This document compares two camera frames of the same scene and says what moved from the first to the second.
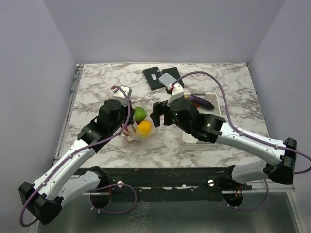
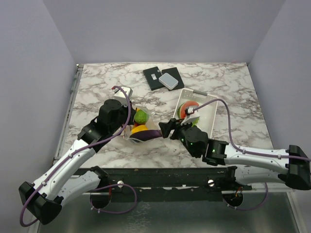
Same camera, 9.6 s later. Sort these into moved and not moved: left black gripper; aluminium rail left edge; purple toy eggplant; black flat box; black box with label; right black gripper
Moved: right black gripper; purple toy eggplant
Not moved: black box with label; aluminium rail left edge; black flat box; left black gripper
